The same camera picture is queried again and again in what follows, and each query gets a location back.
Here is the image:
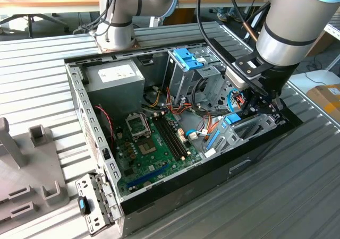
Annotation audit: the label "multicolour disk power wire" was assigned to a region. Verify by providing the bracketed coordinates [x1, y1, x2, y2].
[206, 90, 247, 135]

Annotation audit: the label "blue data wire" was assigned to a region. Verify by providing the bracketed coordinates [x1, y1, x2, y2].
[227, 88, 242, 112]

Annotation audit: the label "white low table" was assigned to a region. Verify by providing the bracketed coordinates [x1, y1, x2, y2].
[288, 69, 340, 91]

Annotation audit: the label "cardboard box yellow tape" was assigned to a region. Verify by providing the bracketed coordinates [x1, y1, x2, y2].
[307, 83, 340, 123]

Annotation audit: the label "large brown cardboard box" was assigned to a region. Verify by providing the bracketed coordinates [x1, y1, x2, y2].
[305, 31, 336, 58]

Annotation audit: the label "black tripod pole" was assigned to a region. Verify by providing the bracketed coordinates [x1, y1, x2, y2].
[244, 2, 271, 42]

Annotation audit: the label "seated person sneakers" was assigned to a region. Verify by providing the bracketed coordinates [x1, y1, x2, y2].
[216, 6, 243, 22]

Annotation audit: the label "blue plastic drive latch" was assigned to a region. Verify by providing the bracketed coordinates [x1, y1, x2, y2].
[172, 47, 204, 70]

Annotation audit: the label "metal drive cage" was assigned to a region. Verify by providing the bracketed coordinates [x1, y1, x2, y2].
[163, 46, 229, 108]

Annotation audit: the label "black PC case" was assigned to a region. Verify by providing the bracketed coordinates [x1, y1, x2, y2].
[64, 38, 303, 237]

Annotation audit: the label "black RAM slot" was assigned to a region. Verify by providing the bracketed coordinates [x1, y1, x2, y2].
[164, 115, 189, 157]
[154, 116, 179, 160]
[160, 115, 185, 158]
[157, 116, 182, 159]

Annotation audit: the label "square chipset chip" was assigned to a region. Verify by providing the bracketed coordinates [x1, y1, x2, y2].
[139, 139, 157, 155]

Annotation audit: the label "green motherboard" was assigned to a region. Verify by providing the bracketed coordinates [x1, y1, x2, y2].
[114, 110, 202, 197]

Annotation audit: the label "CPU socket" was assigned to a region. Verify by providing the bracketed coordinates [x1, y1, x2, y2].
[124, 113, 151, 140]

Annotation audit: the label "blue expansion slot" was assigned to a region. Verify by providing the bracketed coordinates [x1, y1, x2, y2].
[126, 164, 169, 189]

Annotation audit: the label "grey power supply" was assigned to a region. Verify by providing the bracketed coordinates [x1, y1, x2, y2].
[83, 59, 146, 117]

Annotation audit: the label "office chair base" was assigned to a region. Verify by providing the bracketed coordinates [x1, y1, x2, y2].
[0, 12, 69, 38]

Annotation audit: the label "grey parts rack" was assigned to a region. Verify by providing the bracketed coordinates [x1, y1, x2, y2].
[0, 117, 70, 225]

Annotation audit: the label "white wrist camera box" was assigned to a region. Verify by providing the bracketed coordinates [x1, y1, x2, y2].
[225, 69, 253, 90]

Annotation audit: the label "white metal shelf frame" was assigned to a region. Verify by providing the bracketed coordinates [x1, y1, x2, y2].
[322, 18, 340, 71]

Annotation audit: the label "black cable bundle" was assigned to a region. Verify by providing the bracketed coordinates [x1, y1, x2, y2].
[192, 79, 213, 115]

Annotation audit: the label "blue wire white plug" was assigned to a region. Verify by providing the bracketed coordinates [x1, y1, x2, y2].
[184, 129, 210, 141]

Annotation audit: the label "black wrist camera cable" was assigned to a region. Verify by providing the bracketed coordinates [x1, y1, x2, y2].
[195, 0, 269, 96]

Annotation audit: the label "orange yellow wire bundle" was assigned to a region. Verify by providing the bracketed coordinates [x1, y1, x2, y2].
[143, 86, 193, 115]

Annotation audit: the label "red black twisted wire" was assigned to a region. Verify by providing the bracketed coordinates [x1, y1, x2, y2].
[94, 105, 115, 147]

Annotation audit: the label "black arm base cables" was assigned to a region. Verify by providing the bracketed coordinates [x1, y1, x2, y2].
[79, 0, 121, 35]

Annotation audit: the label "metal card retention bracket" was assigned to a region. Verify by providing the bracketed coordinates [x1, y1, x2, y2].
[75, 172, 123, 236]

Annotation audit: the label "blue black bracket latch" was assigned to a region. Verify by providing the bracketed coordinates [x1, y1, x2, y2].
[77, 195, 92, 215]

